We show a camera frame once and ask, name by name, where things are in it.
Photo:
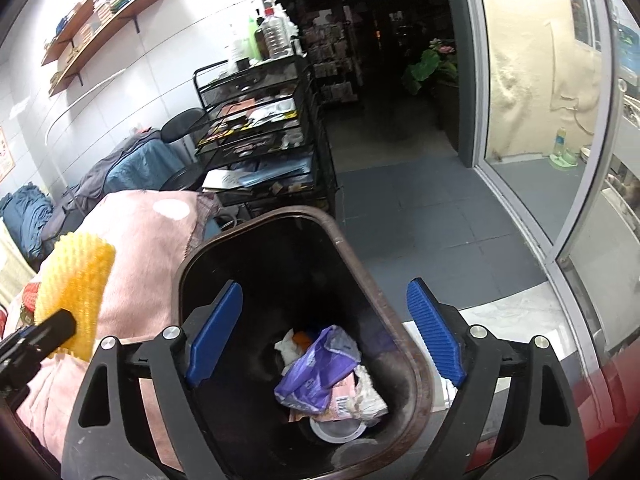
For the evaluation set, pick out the potted plant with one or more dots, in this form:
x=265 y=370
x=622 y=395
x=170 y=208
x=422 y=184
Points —
x=425 y=67

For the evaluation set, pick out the brown bottle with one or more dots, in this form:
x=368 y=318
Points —
x=260 y=40

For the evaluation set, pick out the white plastic bag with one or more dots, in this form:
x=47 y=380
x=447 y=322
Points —
x=370 y=392

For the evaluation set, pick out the grey blanket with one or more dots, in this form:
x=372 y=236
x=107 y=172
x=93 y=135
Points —
x=95 y=180

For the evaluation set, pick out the black mesh cart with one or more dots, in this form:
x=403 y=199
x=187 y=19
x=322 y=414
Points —
x=320 y=170

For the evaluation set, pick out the dark display rack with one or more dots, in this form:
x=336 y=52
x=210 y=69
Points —
x=330 y=55

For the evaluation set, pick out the yellow foam fruit net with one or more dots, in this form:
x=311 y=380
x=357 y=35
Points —
x=75 y=280

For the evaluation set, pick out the dark brown trash bin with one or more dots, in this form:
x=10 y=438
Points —
x=280 y=270

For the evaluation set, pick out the cream cloth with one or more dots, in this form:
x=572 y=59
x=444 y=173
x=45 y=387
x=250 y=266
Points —
x=12 y=270

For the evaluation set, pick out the blue cloth pile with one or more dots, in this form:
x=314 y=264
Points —
x=25 y=220

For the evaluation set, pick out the wall poster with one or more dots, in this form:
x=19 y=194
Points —
x=5 y=155

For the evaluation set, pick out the small green bottle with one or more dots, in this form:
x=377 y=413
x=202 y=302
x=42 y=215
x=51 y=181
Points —
x=562 y=147

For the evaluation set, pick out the blue covered massage bed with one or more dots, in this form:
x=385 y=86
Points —
x=135 y=165

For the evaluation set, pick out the white curved pole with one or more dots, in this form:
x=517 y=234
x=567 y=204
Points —
x=65 y=110

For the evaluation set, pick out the white round lid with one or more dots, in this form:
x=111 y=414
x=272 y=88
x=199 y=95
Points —
x=337 y=430

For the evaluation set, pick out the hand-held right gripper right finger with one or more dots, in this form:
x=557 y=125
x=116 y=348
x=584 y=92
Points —
x=435 y=330

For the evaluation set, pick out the orange foam fruit net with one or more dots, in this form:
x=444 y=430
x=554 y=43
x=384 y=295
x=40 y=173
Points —
x=31 y=296

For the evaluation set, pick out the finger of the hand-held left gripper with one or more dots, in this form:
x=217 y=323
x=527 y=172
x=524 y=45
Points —
x=52 y=332

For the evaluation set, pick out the glass door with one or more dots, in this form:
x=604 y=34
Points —
x=530 y=85

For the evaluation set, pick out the white paper sheet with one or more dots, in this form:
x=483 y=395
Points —
x=225 y=180

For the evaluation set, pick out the orange scrap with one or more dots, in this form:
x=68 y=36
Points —
x=302 y=338

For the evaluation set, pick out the wooden wall shelves with books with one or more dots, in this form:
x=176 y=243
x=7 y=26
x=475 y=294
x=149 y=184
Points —
x=107 y=2

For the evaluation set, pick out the purple plastic bag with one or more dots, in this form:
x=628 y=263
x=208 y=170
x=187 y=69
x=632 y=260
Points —
x=310 y=375

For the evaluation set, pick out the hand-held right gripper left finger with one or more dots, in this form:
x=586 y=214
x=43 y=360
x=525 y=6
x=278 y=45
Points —
x=215 y=332

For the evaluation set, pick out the wooden wall shelf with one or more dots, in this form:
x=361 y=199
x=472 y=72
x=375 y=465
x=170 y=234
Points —
x=90 y=5
x=115 y=25

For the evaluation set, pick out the pink polka-dot blanket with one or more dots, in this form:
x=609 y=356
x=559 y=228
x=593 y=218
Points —
x=150 y=240

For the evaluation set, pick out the pink barcode package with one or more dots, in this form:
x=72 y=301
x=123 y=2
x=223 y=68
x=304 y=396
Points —
x=340 y=402

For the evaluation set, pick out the white crumpled tissue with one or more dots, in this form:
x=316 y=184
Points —
x=287 y=347

